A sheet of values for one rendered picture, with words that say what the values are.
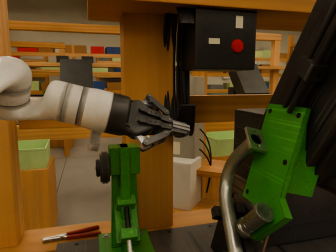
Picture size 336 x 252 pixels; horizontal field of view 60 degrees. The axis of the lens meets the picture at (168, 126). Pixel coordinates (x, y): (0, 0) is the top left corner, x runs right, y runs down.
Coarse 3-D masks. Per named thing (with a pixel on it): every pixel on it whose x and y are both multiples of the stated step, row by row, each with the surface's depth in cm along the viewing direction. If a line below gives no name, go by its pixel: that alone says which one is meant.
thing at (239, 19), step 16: (208, 16) 72; (224, 16) 73; (240, 16) 74; (192, 32) 74; (208, 32) 73; (224, 32) 74; (240, 32) 75; (192, 48) 74; (208, 48) 73; (224, 48) 74; (240, 48) 75; (192, 64) 74; (208, 64) 74; (224, 64) 75; (240, 64) 76
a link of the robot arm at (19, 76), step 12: (0, 60) 45; (12, 60) 46; (0, 72) 44; (12, 72) 45; (24, 72) 46; (0, 84) 43; (12, 84) 44; (24, 84) 47; (0, 96) 46; (12, 96) 46; (24, 96) 48
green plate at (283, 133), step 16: (272, 112) 60; (304, 112) 51; (272, 128) 59; (288, 128) 54; (304, 128) 52; (272, 144) 58; (288, 144) 53; (304, 144) 54; (256, 160) 62; (272, 160) 57; (288, 160) 53; (304, 160) 54; (256, 176) 60; (272, 176) 56; (288, 176) 52; (304, 176) 55; (256, 192) 59; (272, 192) 55; (288, 192) 54; (304, 192) 55
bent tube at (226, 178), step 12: (252, 132) 61; (240, 144) 63; (252, 144) 58; (264, 144) 60; (240, 156) 63; (228, 168) 66; (228, 180) 66; (228, 192) 65; (228, 204) 64; (228, 216) 62; (228, 228) 60; (228, 240) 59; (240, 240) 59
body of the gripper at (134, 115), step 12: (120, 96) 52; (120, 108) 50; (132, 108) 54; (108, 120) 50; (120, 120) 50; (132, 120) 53; (108, 132) 52; (120, 132) 52; (132, 132) 52; (144, 132) 53
